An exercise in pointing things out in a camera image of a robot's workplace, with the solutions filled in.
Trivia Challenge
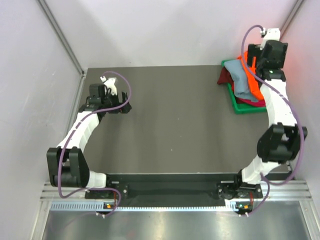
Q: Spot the orange t shirt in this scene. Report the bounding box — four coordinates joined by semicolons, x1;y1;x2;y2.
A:
237;51;264;101

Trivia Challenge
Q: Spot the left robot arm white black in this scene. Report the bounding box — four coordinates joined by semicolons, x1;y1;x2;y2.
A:
46;77;132;199

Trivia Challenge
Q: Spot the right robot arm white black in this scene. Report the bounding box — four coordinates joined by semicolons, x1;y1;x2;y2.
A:
233;40;308;198

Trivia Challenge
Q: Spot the grey blue t shirt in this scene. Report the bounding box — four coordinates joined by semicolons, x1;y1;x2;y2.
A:
224;59;258;102

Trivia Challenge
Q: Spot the magenta t shirt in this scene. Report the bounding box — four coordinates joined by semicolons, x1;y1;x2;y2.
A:
231;83;266;108

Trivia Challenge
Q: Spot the dark red t shirt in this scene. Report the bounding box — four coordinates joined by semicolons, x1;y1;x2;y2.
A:
217;67;234;85

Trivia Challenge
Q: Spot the green plastic bin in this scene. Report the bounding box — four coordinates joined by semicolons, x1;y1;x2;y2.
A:
221;59;267;114

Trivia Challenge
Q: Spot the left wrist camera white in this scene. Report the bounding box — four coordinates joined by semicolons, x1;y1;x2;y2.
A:
100;76;118;96

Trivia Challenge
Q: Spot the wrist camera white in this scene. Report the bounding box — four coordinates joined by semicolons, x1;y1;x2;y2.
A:
100;76;118;96
259;27;281;50

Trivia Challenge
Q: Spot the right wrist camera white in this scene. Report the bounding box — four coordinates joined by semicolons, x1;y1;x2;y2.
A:
259;27;281;50

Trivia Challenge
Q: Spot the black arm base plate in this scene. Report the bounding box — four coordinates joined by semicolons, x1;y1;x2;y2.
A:
84;173;263;208

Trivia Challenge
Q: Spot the grey slotted cable duct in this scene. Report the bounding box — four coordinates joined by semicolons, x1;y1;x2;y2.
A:
50;201;238;212

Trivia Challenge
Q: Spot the aluminium frame rail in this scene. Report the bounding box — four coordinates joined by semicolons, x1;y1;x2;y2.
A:
40;180;312;201

